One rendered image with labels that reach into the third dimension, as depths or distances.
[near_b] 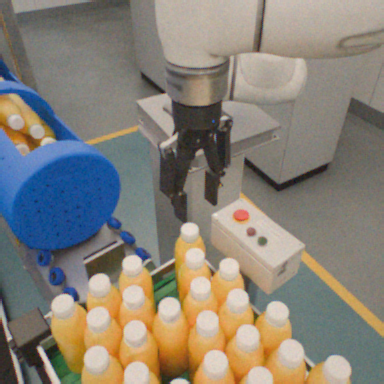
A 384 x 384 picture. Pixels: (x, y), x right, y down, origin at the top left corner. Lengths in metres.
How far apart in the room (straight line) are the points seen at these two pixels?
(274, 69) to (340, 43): 0.66
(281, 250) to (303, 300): 1.31
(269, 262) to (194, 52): 0.49
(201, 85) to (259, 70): 0.65
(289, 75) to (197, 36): 0.72
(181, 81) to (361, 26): 0.22
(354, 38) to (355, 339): 1.75
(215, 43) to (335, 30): 0.13
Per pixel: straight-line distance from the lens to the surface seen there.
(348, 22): 0.49
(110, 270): 0.97
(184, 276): 0.83
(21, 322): 0.93
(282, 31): 0.49
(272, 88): 1.20
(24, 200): 0.94
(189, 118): 0.56
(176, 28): 0.50
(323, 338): 2.07
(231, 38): 0.49
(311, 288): 2.21
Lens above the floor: 1.74
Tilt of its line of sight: 42 degrees down
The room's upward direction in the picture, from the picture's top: straight up
